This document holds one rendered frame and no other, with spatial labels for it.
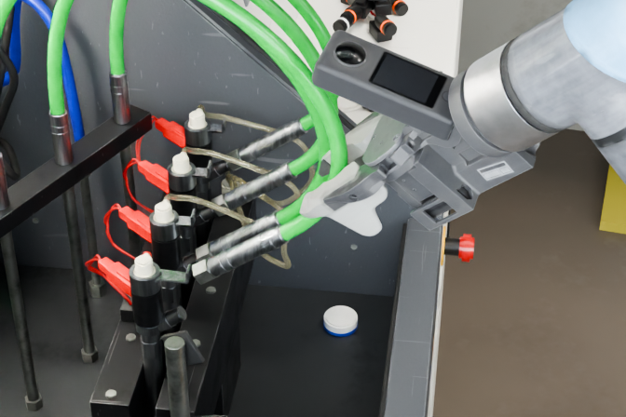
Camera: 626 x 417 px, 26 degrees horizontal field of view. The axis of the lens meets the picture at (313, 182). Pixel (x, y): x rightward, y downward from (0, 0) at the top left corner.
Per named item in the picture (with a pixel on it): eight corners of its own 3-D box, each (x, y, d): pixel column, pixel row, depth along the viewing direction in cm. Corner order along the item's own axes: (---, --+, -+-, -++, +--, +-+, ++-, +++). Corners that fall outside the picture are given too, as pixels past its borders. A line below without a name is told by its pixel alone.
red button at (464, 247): (471, 276, 172) (474, 245, 169) (440, 274, 172) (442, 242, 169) (472, 251, 176) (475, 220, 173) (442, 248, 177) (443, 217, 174)
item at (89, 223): (104, 298, 160) (88, 164, 149) (88, 296, 160) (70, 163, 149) (108, 289, 162) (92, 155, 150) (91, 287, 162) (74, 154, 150)
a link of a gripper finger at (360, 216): (335, 269, 114) (411, 220, 108) (283, 227, 112) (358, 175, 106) (343, 244, 116) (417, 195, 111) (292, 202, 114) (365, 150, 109)
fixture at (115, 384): (202, 519, 133) (195, 410, 124) (103, 509, 134) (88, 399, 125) (258, 295, 161) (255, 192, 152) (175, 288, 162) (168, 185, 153)
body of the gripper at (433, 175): (422, 236, 109) (529, 185, 100) (345, 171, 106) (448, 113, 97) (448, 168, 114) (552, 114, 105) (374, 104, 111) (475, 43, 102)
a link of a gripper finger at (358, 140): (359, 208, 119) (421, 185, 111) (308, 166, 117) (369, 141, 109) (373, 180, 120) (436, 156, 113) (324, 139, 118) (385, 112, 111)
